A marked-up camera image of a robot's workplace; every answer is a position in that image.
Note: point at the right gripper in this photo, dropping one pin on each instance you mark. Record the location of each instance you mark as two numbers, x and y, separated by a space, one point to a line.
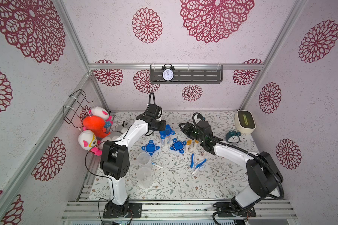
186 127

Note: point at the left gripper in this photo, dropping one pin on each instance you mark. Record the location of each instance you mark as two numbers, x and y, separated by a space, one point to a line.
163 122

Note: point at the clear plastic container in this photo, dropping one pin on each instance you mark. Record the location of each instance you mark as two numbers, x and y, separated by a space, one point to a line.
144 160
165 141
144 176

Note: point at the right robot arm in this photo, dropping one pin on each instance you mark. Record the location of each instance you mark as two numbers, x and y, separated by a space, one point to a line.
264 178

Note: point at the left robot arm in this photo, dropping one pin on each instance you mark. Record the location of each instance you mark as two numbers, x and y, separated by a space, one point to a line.
115 161

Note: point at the left blue container lid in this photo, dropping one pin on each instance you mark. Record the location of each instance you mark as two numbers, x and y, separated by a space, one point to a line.
151 148

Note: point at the white small plush dog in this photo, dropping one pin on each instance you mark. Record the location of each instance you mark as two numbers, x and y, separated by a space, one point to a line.
120 130

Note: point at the wrapped toothbrush lower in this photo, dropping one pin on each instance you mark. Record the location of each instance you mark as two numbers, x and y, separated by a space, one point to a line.
197 170

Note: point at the black alarm clock on shelf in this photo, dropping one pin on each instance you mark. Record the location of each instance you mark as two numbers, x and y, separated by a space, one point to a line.
168 72

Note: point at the teal alarm clock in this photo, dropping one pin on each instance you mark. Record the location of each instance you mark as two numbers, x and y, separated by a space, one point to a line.
233 136

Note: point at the upper white pink plush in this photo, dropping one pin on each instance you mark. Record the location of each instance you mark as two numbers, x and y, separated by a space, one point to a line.
100 112

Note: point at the white pink plush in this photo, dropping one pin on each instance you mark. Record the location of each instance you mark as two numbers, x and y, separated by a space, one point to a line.
89 142
100 112

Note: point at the red plush toy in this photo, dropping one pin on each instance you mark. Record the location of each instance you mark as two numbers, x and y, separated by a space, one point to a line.
96 125

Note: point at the cream box with green window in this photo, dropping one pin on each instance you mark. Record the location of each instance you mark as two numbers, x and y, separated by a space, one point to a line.
244 122

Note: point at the lower white pink plush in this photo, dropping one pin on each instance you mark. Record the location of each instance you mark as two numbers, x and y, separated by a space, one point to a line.
89 142

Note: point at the grey wall shelf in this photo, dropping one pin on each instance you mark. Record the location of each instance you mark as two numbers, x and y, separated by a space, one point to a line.
189 76

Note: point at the black wire basket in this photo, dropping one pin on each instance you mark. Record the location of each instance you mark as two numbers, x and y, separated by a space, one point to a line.
71 111

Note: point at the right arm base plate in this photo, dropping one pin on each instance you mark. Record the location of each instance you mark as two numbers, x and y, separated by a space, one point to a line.
228 210

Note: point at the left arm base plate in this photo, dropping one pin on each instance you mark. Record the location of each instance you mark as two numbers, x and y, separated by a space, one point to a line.
128 210

